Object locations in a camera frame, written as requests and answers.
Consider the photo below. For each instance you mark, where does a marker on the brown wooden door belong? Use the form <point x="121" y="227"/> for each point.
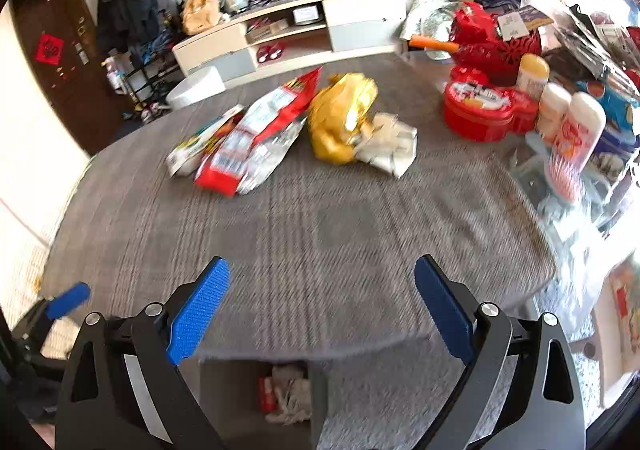
<point x="55" y="95"/>

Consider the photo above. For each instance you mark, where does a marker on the small white device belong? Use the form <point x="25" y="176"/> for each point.
<point x="306" y="14"/>

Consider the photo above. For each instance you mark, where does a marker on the dark folded clothes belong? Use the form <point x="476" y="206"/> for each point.
<point x="497" y="0"/>

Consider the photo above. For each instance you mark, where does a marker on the blue snack bag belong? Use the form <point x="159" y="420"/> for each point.
<point x="620" y="105"/>

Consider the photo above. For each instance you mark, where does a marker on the small white bottle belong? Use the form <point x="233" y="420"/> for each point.
<point x="552" y="113"/>

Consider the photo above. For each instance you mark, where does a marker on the torn white carton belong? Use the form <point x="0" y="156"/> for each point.
<point x="390" y="145"/>

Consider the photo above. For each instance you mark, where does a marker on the white plastic jug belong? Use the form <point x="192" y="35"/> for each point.
<point x="115" y="74"/>

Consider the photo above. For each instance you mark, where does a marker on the yellow bag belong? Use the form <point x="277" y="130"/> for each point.
<point x="335" y="125"/>

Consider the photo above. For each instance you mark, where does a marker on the long white green box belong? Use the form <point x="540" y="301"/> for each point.
<point x="190" y="150"/>

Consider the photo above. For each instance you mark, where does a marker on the cream television cabinet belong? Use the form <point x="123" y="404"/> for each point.
<point x="360" y="15"/>

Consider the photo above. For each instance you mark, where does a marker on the red diamond door sticker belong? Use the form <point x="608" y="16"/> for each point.
<point x="50" y="49"/>

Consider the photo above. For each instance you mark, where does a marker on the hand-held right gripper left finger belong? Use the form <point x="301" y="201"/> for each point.
<point x="197" y="312"/>

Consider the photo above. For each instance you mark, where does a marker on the pile of shoes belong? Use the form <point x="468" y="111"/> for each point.
<point x="150" y="90"/>

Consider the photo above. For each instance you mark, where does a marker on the pale floral garment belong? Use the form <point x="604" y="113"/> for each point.
<point x="430" y="15"/>

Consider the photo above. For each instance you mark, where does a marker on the grey waste bin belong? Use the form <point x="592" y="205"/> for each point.
<point x="225" y="405"/>

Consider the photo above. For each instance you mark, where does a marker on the red snack packet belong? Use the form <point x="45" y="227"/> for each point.
<point x="250" y="140"/>

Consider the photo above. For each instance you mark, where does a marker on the pile of snack packets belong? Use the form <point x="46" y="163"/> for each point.
<point x="590" y="30"/>

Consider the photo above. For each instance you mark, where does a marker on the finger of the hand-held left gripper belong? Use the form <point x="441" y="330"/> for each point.
<point x="70" y="299"/>

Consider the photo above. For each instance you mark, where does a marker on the white bottle red label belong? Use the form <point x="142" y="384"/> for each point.
<point x="575" y="140"/>

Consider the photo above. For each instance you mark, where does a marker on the cardboard box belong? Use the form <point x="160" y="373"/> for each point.
<point x="267" y="30"/>

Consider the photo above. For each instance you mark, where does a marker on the clear box of coloured blocks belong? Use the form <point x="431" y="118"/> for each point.
<point x="620" y="320"/>

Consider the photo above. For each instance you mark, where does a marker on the yellow lid bottle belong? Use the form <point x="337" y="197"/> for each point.
<point x="532" y="75"/>

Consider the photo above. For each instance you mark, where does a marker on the bamboo blind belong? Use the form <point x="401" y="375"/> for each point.
<point x="25" y="155"/>

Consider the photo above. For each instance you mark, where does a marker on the white round stool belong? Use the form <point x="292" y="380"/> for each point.
<point x="196" y="89"/>

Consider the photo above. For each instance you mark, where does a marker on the red openwork basket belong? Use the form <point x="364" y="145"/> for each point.
<point x="500" y="55"/>

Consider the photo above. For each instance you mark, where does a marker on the round blue cookie tin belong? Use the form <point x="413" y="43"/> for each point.
<point x="615" y="150"/>

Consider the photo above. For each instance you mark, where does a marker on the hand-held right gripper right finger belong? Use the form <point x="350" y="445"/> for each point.
<point x="445" y="310"/>

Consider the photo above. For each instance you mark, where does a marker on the white tissue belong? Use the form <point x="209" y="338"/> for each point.
<point x="292" y="395"/>

